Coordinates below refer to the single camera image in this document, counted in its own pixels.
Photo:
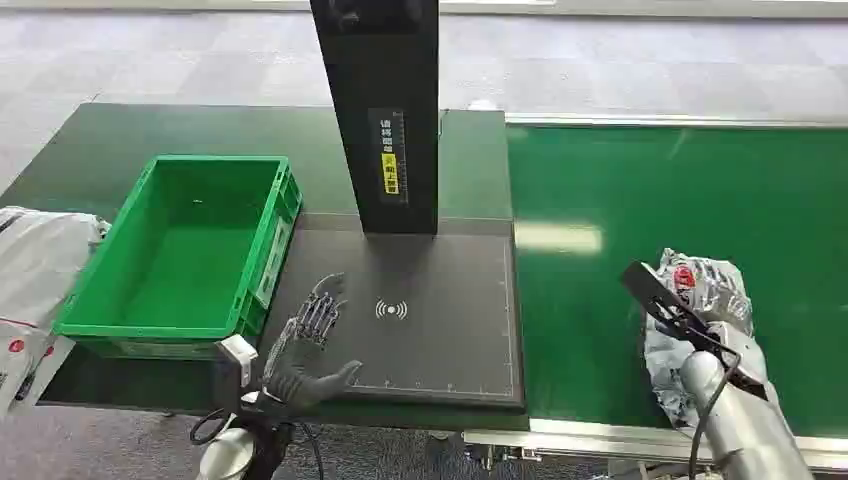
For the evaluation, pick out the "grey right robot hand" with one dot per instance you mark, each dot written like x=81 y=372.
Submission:
x=732 y=311

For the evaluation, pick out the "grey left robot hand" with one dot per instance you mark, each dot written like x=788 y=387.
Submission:
x=301 y=378

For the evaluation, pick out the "silver-white parcel bag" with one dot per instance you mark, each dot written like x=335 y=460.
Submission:
x=666 y=371

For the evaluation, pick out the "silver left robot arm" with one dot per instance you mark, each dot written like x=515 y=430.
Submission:
x=228 y=454

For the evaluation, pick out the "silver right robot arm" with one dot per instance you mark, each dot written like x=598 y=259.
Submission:
x=742 y=424

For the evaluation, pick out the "green conveyor belt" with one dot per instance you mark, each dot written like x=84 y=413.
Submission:
x=696 y=218

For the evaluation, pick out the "black scanner pad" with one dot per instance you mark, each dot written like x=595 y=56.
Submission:
x=430 y=331

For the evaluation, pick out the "green plastic crate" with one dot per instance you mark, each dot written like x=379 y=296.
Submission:
x=192 y=252

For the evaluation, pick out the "yellow and black column label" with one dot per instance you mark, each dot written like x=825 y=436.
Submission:
x=389 y=159

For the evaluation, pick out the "white parcel with red dot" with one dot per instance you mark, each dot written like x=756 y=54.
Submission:
x=23 y=361

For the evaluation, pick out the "large white parcel bag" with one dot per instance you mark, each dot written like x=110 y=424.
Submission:
x=40 y=265

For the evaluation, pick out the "black scanner column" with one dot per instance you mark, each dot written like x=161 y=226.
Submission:
x=384 y=99

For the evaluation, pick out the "dark green table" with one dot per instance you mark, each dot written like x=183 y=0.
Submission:
x=132 y=139

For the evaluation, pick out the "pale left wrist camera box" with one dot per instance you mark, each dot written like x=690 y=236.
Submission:
x=238 y=358

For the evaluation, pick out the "black right wrist camera bracket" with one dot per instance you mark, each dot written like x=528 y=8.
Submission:
x=662 y=301

